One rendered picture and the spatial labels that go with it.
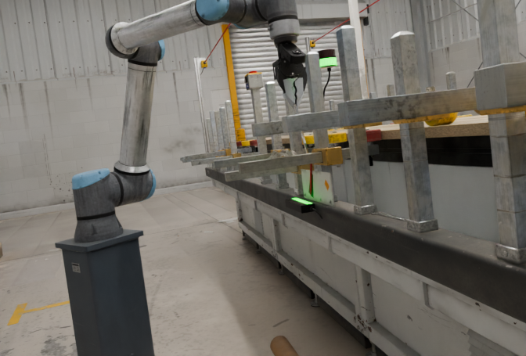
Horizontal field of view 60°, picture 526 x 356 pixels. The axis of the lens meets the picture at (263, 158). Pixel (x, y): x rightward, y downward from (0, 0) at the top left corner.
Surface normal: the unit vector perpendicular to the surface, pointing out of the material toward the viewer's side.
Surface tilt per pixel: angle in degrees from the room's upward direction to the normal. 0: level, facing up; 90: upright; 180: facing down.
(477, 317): 90
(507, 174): 90
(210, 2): 90
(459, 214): 90
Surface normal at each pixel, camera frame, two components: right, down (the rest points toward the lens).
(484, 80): -0.96, 0.13
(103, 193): 0.76, -0.06
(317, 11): 0.34, 0.00
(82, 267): -0.64, 0.12
